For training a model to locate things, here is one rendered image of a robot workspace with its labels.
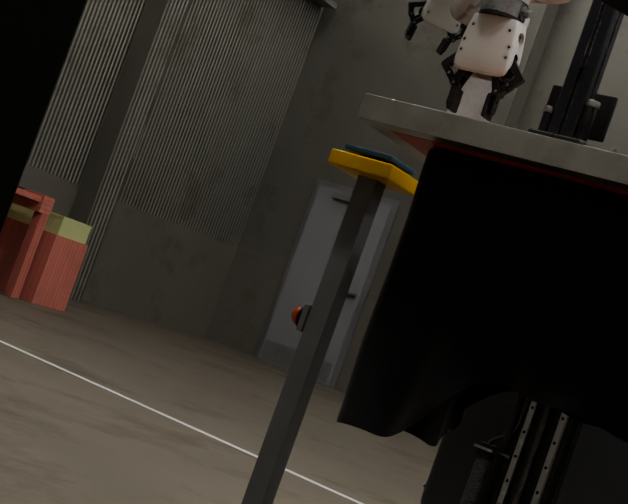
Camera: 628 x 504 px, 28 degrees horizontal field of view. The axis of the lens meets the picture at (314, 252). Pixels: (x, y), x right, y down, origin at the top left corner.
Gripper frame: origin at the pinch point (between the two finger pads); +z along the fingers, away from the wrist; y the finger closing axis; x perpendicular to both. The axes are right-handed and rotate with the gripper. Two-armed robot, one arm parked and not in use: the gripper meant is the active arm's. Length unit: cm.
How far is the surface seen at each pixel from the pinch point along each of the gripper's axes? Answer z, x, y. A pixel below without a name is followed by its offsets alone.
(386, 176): 14.6, -4.5, 13.3
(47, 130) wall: -32, -694, 764
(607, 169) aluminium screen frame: 10.6, 29.9, -36.6
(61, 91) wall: -72, -694, 764
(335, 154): 13.2, -4.4, 24.6
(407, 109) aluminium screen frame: 9.0, 30.0, -5.6
